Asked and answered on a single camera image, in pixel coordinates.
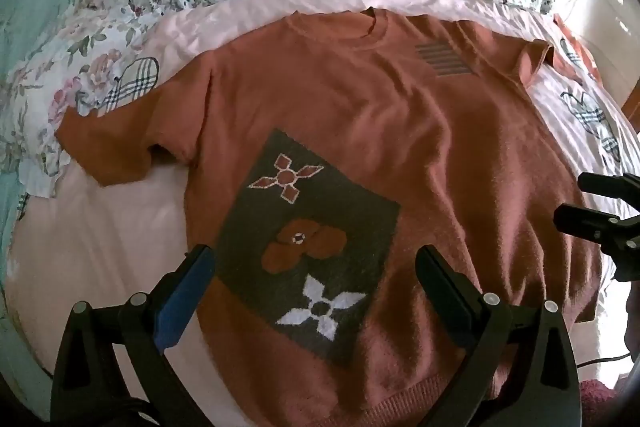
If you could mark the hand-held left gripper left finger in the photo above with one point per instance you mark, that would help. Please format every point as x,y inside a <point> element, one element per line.
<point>182,302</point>

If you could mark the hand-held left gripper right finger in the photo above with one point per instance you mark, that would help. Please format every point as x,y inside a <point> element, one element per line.
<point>442,287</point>

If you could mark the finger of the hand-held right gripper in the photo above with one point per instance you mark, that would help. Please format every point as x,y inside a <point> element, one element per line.
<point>607,187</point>
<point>585,222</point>

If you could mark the orange knit sweater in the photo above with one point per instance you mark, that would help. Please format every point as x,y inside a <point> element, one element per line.
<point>400,117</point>

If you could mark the pink heart print bed sheet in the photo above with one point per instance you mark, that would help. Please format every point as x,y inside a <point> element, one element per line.
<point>100,257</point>

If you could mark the dark red cloth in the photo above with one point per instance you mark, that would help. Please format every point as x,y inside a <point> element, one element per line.
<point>607,402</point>

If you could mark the white large floral pillowcase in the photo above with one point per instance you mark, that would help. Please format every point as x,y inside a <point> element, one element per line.
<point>60,92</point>

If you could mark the teal blanket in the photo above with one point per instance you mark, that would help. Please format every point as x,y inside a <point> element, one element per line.
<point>30,7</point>

